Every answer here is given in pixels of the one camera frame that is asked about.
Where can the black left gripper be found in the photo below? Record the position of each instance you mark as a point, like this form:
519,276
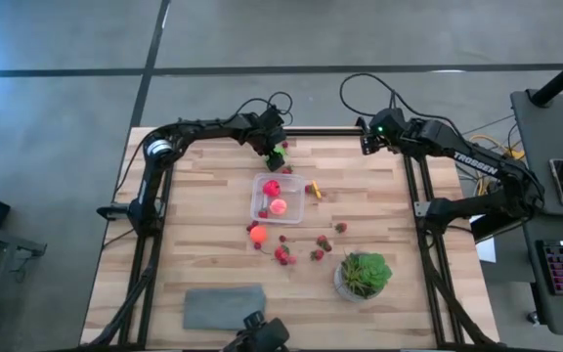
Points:
267,132

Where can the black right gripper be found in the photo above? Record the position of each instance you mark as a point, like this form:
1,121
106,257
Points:
391,124

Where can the green toy pear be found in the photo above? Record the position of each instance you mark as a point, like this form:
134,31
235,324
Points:
278,152

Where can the red toy tomato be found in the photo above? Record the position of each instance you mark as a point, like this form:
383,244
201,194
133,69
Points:
272,188

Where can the pink toy peach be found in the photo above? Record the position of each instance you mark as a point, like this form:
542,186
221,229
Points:
278,207

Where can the small yellow toy fruit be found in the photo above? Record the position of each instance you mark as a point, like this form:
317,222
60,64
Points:
316,190

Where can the orange toy pumpkin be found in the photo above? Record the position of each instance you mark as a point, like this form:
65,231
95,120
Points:
258,234

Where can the pink toy raspberry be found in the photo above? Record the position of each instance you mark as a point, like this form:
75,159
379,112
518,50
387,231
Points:
292,259

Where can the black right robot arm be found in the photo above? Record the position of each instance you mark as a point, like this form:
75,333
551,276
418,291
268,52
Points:
477,163

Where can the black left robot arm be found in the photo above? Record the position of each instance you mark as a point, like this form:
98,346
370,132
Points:
198,129

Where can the clear plastic tupperware container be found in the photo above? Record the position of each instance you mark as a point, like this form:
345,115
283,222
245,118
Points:
293,195

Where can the potted green succulent plant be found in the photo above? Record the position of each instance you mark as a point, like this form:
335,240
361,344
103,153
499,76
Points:
364,274

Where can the white paper sheet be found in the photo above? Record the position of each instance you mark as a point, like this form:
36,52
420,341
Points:
487,249

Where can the grey folded cloth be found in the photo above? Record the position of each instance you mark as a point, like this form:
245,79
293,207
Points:
213,308

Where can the dark grey desk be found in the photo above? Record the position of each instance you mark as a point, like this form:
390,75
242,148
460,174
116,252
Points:
540,146

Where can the black pole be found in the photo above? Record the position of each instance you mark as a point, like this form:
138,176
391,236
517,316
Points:
562,78

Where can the black frame clamp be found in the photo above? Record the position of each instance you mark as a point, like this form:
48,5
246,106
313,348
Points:
360,123

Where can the black aluminium table frame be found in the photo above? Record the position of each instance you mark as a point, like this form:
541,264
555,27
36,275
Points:
320,132

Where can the black camera device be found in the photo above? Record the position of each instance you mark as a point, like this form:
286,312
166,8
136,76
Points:
262,337

